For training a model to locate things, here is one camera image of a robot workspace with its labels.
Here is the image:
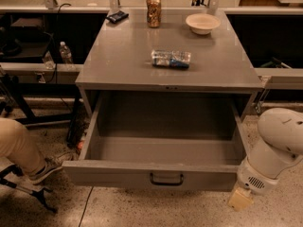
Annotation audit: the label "grey metal drawer cabinet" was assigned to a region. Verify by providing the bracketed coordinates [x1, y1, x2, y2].
[76, 9, 261, 116]

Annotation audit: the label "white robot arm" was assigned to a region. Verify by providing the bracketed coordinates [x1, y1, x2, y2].
[228, 108, 303, 211]

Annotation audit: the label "gold soda can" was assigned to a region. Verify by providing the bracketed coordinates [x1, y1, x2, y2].
[146, 0, 161, 28]

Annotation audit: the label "grey sneaker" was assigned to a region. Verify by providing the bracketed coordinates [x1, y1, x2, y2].
[28, 157, 62, 184]

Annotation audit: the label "grey top drawer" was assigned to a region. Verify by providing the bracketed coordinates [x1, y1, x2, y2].
[63, 91, 246, 191]

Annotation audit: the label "black chair base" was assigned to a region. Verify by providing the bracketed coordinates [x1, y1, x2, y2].
[0, 165, 58, 214]

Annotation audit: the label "black snack packet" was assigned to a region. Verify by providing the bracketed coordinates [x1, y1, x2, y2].
[106, 10, 129, 24]

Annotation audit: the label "upright plastic water bottle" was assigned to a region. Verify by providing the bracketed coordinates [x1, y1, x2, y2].
[60, 42, 73, 64]

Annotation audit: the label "white paper bowl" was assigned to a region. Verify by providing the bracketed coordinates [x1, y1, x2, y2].
[186, 13, 221, 35]

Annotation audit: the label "black hanging cable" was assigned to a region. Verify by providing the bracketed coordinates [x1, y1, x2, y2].
[44, 2, 73, 84]

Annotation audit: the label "crushed plastic water bottle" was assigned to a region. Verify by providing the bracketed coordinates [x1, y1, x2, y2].
[151, 50, 191, 69]

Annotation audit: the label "person leg beige trousers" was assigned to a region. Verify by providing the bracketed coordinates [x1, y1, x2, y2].
[0, 118, 45, 176]

